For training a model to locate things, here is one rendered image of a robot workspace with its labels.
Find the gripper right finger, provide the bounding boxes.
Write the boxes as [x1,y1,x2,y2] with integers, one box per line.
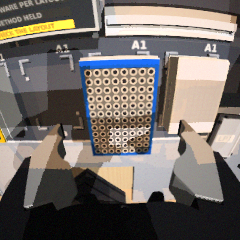
[169,120,240,240]

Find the yellow tip rack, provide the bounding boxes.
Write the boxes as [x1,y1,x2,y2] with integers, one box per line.
[0,66,25,143]

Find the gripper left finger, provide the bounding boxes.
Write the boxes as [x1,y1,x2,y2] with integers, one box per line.
[0,123,78,240]

